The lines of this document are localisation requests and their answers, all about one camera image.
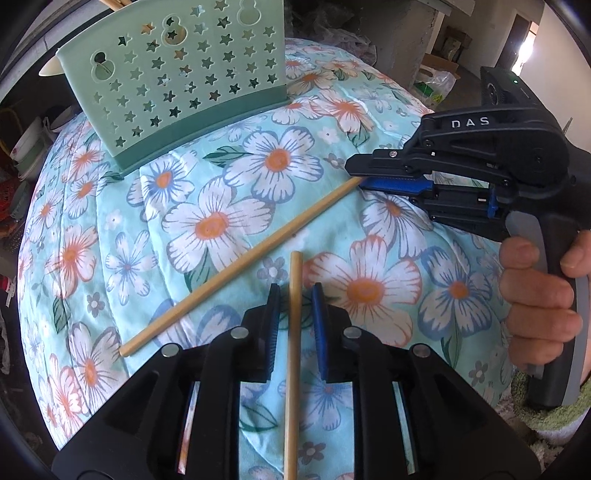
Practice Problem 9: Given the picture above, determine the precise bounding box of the white round ladle spoon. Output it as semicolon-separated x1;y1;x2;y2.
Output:
38;56;64;77

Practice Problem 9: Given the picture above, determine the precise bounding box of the rice sack bag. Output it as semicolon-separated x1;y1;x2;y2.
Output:
412;66;457;110

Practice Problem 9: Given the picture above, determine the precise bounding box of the person right hand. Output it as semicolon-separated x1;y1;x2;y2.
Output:
499;236;583;371

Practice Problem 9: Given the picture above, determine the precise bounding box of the bamboo chopstick one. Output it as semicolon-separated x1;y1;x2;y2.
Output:
119;177;365;357

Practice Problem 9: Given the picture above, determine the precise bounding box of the bamboo chopstick three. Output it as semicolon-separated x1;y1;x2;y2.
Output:
100;0;124;11

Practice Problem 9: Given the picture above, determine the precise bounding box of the green plastic utensil holder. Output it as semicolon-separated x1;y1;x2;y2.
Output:
56;0;288;174

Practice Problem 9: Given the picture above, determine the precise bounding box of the floral blue quilt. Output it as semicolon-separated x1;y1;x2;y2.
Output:
16;37;523;480

